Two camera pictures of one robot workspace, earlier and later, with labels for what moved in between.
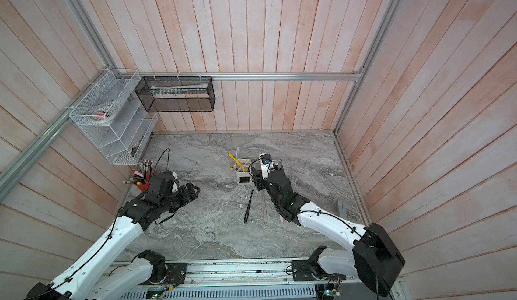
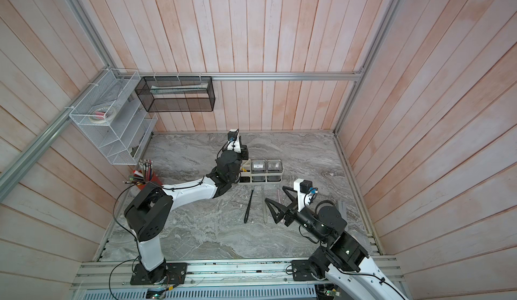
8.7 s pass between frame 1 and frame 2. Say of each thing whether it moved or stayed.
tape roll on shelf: stayed
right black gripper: moved
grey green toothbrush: stayed
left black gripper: moved
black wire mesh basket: stayed
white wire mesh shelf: stayed
